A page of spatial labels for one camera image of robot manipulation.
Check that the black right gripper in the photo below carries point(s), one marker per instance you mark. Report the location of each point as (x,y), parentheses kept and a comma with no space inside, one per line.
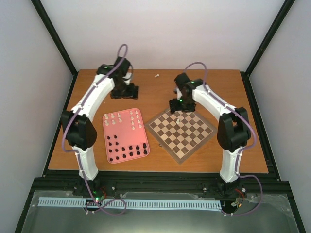
(174,107)

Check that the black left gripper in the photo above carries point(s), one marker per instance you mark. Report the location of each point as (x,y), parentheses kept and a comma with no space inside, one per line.
(133,94)

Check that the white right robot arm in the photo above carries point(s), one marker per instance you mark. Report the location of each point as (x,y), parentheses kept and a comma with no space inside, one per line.
(233,132)

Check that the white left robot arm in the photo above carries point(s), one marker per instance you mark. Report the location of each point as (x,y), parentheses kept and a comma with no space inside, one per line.
(79,134)

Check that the wooden chess board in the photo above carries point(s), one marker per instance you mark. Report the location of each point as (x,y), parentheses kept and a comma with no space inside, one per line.
(181,140)

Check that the pink plastic tray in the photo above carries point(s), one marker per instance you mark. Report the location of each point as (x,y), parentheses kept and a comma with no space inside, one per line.
(128,140)

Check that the black aluminium frame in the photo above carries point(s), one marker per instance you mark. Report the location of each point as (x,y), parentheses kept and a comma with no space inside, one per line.
(62,180)

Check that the light blue cable duct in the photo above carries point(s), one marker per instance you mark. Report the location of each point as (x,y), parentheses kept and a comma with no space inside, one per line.
(133,204)

